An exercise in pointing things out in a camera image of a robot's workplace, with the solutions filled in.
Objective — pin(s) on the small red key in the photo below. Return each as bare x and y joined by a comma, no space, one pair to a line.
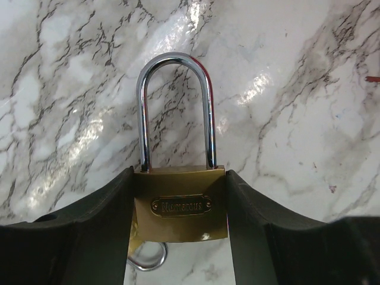
372,79

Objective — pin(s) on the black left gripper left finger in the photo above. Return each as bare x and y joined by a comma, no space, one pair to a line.
85,242

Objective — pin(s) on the large brass padlock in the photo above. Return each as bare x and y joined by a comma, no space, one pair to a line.
184,203

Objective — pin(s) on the small brass padlock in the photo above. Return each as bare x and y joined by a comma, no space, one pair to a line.
139,259

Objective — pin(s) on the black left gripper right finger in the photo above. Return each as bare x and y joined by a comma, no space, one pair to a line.
271,244

